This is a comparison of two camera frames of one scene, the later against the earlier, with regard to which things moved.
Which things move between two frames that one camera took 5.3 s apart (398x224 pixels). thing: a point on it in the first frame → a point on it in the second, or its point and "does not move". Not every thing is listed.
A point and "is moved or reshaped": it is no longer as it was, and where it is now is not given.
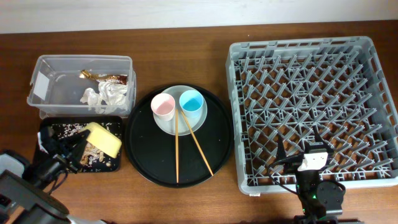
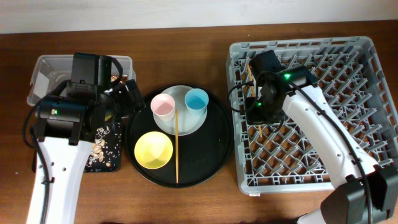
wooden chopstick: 197,143 → 253,95
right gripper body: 293,164 → 259,109
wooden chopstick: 176,135 does not move
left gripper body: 63,150 → 131,94
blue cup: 191,102 is moved or reshaped
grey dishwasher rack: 286,90 does not move
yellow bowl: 103,139 → 153,150
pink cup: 163,106 does not move
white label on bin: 41,86 does not move
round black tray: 152,150 does not move
